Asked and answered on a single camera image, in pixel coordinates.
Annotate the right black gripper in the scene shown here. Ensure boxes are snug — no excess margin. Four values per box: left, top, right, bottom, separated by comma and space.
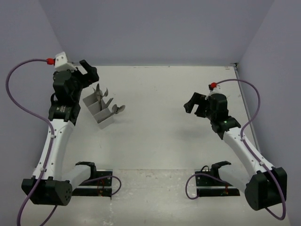
184, 92, 216, 121

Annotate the steel knife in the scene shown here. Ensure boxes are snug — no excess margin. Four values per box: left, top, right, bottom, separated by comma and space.
94, 83, 103, 101
104, 98, 113, 108
96, 91, 103, 111

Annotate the large steel spoon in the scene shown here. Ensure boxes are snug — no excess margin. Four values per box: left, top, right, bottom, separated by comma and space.
116, 105, 126, 114

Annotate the crosswise steel spoon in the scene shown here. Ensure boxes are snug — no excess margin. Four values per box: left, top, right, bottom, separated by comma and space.
98, 104, 118, 123

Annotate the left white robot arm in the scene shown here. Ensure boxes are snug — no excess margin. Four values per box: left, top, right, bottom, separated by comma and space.
21, 60, 99, 206

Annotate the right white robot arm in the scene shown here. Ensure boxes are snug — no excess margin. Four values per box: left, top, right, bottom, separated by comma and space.
183, 93, 287, 210

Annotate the clear plastic utensil container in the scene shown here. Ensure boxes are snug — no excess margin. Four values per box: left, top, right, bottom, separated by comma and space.
83, 94, 114, 129

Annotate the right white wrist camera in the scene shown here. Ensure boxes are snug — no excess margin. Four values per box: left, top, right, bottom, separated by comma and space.
205, 85, 223, 100

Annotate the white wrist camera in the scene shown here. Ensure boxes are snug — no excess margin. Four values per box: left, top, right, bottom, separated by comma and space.
54, 51, 76, 72
205, 85, 223, 100

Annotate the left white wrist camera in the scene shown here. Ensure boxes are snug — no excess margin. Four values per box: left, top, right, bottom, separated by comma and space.
54, 51, 76, 72

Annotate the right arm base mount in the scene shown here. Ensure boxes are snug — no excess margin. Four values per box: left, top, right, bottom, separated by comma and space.
185, 161, 240, 200

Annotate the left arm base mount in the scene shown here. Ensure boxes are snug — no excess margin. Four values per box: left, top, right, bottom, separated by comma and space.
72, 161, 122, 198

